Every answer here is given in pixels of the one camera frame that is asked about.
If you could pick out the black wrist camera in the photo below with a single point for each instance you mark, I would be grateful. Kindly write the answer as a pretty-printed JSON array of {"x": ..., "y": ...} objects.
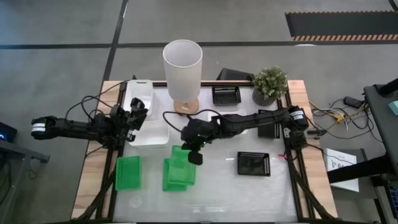
[
  {"x": 195, "y": 158},
  {"x": 136, "y": 102}
]

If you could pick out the small potted green plant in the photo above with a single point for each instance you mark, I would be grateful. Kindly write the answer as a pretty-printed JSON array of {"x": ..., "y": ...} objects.
[{"x": 270, "y": 82}]

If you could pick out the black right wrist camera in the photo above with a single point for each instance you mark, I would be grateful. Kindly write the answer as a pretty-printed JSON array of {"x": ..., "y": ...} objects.
[{"x": 195, "y": 158}]

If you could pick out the black power adapter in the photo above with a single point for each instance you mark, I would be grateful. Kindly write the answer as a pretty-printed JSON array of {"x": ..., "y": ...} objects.
[{"x": 353, "y": 101}]

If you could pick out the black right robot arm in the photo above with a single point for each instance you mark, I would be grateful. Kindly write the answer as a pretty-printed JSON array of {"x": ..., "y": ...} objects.
[{"x": 248, "y": 119}]

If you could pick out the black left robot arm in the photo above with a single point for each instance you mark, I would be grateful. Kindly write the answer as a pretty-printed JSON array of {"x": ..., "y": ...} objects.
[{"x": 77, "y": 129}]

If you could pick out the white shade wooden base lamp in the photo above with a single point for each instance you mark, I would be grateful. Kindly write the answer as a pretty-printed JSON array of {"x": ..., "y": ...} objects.
[{"x": 183, "y": 71}]

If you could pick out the black plastic mesh basket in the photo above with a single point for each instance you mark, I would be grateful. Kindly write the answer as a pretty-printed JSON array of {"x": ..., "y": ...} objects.
[
  {"x": 269, "y": 132},
  {"x": 226, "y": 96},
  {"x": 253, "y": 164}
]

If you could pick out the small red clip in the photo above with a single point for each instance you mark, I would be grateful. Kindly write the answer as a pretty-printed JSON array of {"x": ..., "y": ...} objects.
[{"x": 282, "y": 155}]

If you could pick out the dark gray desk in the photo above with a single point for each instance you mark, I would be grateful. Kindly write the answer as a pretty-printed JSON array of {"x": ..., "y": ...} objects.
[{"x": 382, "y": 124}]

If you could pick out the gray metal stand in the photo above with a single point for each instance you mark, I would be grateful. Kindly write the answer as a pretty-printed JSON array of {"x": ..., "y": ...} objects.
[{"x": 18, "y": 152}]

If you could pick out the black equipment rack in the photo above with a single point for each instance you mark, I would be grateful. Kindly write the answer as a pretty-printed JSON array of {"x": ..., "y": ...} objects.
[{"x": 392, "y": 196}]

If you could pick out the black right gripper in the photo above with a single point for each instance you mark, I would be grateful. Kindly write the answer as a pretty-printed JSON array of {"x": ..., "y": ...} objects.
[{"x": 199, "y": 130}]

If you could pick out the black hazard striped floor mat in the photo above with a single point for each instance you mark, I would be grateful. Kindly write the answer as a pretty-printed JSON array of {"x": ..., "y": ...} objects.
[{"x": 342, "y": 25}]

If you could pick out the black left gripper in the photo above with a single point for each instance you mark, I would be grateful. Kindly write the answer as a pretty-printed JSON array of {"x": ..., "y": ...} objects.
[{"x": 126, "y": 119}]

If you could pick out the black aluminium table frame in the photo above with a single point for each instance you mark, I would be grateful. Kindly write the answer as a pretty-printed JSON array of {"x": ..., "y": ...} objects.
[{"x": 298, "y": 202}]

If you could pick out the white cardboard box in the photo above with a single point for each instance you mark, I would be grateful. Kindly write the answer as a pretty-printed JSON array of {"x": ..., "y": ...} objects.
[{"x": 339, "y": 155}]

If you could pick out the teal block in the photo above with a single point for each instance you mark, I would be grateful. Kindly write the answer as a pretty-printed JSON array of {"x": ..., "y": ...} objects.
[{"x": 394, "y": 108}]

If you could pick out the black pole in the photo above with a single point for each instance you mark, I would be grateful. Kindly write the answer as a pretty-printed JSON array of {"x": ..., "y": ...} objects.
[{"x": 388, "y": 87}]

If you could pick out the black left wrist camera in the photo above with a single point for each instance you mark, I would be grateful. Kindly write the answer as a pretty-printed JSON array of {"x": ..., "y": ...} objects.
[{"x": 136, "y": 102}]

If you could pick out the black device with blue light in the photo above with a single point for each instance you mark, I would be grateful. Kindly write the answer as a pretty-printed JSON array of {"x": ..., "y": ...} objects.
[{"x": 7, "y": 130}]

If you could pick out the black desk beam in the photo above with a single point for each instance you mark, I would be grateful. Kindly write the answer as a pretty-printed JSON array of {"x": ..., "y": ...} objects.
[{"x": 357, "y": 169}]

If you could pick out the green plastic mesh basket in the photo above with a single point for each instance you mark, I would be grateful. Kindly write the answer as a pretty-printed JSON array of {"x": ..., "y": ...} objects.
[
  {"x": 183, "y": 168},
  {"x": 166, "y": 180},
  {"x": 128, "y": 172}
]

